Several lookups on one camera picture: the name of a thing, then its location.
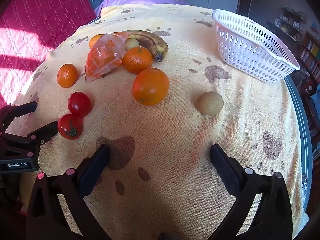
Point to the wooden desk with shelf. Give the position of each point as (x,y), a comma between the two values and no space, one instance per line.
(287,25)

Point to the round tan pear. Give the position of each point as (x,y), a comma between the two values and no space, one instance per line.
(209,103)

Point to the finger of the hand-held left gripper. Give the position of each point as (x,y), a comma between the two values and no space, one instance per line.
(22,108)
(46,131)

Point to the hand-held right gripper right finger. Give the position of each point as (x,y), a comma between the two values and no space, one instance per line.
(225,170)

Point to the small yellow-green fruit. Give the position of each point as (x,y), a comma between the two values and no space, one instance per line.
(131,44)

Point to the grey bed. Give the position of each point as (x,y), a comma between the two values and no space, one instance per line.
(302,120)

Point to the yellow paw-print towel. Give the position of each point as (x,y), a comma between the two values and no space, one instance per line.
(175,142)

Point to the large orange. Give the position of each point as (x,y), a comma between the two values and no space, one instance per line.
(151,86)

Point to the red tomato with green stem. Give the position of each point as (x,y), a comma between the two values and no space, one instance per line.
(70,126)

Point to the wooden bookshelf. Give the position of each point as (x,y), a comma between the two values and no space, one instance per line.
(308,55)

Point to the white plastic basket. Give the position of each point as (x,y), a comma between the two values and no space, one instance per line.
(240,47)

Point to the orange plastic bag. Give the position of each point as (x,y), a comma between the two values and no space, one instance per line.
(105,55)

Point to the spotted banana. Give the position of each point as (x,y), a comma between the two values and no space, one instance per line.
(152,41)

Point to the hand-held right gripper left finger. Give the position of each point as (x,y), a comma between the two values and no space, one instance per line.
(96,170)

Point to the mandarin with green stem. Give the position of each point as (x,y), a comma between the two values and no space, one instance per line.
(137,60)

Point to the red quilted mattress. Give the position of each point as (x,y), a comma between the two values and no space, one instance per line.
(37,17)

